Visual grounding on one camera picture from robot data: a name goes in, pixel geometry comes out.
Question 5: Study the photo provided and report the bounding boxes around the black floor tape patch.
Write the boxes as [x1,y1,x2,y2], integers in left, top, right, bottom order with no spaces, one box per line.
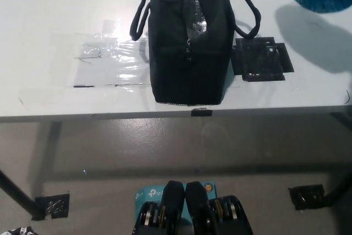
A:
[34,193,70,221]
[288,184,325,211]

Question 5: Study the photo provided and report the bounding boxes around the black fabric tote bag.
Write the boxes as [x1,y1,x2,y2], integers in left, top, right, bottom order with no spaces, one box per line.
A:
[129,0,261,107]

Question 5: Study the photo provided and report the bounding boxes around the teal tp-link box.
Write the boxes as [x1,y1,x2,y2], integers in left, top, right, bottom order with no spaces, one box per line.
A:
[134,182,218,226]

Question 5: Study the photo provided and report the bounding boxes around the black robot body blocks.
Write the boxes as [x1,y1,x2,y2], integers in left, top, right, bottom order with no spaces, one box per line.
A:
[133,181,254,235]

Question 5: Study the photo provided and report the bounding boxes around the small black tape strip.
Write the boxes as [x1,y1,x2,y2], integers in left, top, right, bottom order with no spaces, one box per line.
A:
[190,107,213,117]

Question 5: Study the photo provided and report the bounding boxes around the clear plastic sheet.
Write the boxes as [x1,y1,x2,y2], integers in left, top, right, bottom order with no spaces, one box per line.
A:
[18,19,155,103]

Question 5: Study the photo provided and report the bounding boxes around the large black tape patch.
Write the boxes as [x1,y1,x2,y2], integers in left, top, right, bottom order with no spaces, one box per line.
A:
[230,36,295,83]

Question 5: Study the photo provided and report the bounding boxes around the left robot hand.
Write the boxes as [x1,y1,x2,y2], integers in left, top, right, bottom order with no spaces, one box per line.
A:
[5,226,39,235]

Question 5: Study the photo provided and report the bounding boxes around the black table leg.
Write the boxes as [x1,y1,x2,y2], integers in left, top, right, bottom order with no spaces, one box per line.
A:
[327,168,352,208]
[0,168,46,219]

